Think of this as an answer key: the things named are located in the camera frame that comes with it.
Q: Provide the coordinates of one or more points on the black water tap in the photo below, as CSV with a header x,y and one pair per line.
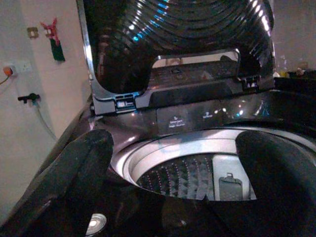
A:
x,y
30,96

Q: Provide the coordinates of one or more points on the dark glossy washer lid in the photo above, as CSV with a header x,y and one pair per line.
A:
x,y
172,24

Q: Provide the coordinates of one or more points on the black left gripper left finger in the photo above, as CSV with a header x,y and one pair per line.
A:
x,y
74,172

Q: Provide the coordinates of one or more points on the white wall socket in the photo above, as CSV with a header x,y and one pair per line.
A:
x,y
24,67

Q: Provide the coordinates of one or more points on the dark top-load washing machine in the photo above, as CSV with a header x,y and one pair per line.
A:
x,y
138,123

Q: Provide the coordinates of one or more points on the steel washer drum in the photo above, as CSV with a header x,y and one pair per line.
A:
x,y
172,177

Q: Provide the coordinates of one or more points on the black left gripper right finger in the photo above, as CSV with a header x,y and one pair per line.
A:
x,y
284,177

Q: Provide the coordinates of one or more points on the grey drum lint filter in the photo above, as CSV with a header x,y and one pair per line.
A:
x,y
230,188

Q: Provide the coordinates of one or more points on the red and green hanging ornament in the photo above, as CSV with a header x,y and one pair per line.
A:
x,y
57,50

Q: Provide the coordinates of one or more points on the small beige wall plate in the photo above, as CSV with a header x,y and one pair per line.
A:
x,y
32,32

